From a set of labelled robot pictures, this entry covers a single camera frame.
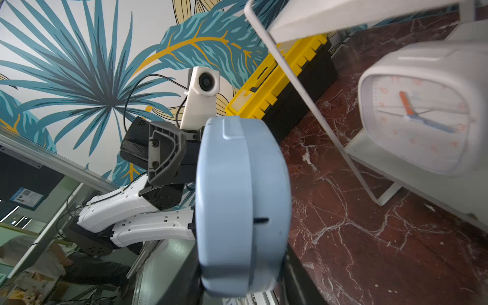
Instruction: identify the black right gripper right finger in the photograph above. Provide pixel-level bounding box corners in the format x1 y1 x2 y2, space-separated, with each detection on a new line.
280 245 328 305

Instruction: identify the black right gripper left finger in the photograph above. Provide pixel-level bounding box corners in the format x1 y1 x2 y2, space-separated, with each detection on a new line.
132 240 202 304

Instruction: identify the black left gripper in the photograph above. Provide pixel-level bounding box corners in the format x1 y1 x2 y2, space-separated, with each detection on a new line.
139 121 202 210

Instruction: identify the blue square alarm clock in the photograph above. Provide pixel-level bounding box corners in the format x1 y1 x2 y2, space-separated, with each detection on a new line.
195 116 292 297

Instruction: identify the white square alarm clock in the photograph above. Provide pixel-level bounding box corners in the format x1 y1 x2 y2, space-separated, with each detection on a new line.
358 41 487 176

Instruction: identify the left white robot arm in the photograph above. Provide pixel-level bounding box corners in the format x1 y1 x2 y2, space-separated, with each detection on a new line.
63 117 204 256

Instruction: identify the white two-tier shelf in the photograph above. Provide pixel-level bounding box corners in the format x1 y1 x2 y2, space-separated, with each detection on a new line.
245 1 487 231

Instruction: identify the yellow and black toolbox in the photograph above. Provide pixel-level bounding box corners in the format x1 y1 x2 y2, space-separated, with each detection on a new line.
225 34 338 142

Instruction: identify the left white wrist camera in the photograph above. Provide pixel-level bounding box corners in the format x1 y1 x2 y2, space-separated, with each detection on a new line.
180 66 220 130

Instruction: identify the left metal corner post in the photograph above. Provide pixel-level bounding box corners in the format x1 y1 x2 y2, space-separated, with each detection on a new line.
1 127 119 193

